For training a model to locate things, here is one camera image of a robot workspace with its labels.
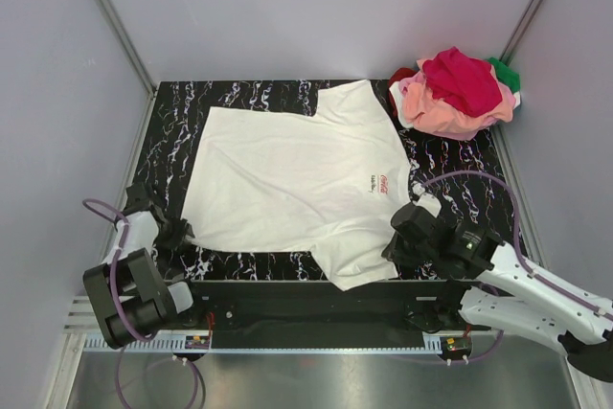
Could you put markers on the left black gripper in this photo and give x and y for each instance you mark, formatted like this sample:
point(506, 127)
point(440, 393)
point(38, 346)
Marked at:
point(182, 229)

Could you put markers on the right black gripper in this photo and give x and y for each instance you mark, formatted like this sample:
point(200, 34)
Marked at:
point(395, 253)

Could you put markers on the white t-shirt red print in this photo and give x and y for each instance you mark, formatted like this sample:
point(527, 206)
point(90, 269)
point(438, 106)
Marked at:
point(282, 182)

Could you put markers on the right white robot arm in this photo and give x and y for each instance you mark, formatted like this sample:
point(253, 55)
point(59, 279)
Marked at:
point(488, 284)

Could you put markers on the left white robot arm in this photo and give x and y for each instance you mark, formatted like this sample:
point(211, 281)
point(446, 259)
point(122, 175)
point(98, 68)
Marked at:
point(130, 299)

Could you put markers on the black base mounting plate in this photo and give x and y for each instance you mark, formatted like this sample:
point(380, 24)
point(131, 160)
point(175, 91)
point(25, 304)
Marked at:
point(234, 303)

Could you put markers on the pink t-shirt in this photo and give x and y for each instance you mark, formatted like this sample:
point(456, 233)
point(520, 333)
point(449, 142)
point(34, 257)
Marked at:
point(425, 114)

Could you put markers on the magenta t-shirt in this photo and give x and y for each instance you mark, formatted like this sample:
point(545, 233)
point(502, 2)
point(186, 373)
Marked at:
point(464, 82)

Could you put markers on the green t-shirt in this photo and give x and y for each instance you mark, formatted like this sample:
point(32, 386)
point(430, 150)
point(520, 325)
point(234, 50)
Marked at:
point(505, 74)

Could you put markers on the dark red t-shirt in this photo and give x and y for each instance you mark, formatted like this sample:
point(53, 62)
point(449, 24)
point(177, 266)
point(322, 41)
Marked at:
point(397, 88)

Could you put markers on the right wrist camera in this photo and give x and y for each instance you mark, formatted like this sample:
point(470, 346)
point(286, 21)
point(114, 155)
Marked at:
point(421, 197)

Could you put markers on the grey slotted cable duct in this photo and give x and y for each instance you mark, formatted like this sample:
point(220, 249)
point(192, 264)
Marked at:
point(192, 344)

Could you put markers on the aluminium rail profile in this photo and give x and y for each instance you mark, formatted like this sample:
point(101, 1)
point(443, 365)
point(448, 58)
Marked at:
point(82, 316)

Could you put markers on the right aluminium corner post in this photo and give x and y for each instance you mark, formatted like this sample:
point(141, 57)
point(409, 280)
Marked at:
point(520, 30)

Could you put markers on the aluminium corner post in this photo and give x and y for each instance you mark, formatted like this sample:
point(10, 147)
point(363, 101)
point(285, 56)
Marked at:
point(520, 30)
point(112, 17)

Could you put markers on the left aluminium corner post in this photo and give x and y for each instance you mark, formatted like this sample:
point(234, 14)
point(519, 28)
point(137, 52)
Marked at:
point(112, 17)

